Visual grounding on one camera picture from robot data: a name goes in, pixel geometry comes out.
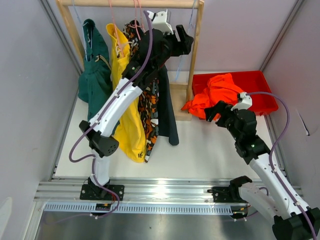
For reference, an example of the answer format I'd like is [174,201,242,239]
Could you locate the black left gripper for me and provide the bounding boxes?
[152,24,193,72]

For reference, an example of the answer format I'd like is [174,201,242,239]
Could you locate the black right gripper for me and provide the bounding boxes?
[203,101,241,142]

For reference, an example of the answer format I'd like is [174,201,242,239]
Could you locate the light blue wire hanger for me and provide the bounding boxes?
[174,0,198,82]

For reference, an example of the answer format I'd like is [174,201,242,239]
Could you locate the dark navy shorts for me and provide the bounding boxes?
[157,65,180,146]

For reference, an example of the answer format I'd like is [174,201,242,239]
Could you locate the pink wire hanger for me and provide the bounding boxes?
[133,0,145,40]

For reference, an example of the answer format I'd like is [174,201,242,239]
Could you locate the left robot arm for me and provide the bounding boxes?
[79,24,194,200]

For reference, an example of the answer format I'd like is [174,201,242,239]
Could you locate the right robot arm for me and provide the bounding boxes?
[204,101,320,240]

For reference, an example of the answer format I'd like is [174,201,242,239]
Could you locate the orange camouflage shorts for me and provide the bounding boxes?
[124,20,160,163]

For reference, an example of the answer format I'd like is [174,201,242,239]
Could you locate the pink hanger with yellow shorts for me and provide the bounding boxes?
[107,0,128,60]

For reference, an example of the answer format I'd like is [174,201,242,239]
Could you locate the yellow shorts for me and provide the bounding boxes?
[106,23,146,163]

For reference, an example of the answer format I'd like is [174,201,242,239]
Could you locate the green shorts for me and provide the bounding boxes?
[78,18,113,120]

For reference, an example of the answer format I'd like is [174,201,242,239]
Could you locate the blue hanger with green shorts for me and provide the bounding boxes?
[72,0,91,62]

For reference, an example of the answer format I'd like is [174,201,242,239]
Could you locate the wooden clothes rack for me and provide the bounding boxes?
[56,0,205,121]

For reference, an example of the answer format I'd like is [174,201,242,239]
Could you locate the red plastic bin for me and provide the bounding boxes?
[192,70,279,116]

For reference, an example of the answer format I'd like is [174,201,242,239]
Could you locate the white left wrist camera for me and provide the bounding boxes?
[146,9,174,35]

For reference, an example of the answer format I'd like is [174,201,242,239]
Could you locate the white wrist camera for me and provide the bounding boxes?
[231,92,253,111]
[146,9,174,35]

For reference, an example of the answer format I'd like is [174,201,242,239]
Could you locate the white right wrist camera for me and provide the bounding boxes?
[231,92,253,111]

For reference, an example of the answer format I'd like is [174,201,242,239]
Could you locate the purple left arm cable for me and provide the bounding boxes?
[68,9,154,221]

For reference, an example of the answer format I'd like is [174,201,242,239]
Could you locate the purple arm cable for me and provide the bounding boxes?
[246,91,317,240]
[68,9,154,221]

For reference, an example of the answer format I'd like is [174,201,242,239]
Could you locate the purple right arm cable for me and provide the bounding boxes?
[246,91,317,240]

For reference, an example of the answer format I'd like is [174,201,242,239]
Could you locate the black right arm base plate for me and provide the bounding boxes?
[206,186,241,203]

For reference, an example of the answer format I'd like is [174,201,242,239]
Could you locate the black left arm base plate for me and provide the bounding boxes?
[79,184,125,201]

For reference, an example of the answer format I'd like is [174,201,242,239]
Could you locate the aluminium mounting rail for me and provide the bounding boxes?
[33,176,303,203]

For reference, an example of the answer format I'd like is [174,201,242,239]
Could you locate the slotted cable duct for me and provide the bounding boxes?
[44,202,233,216]

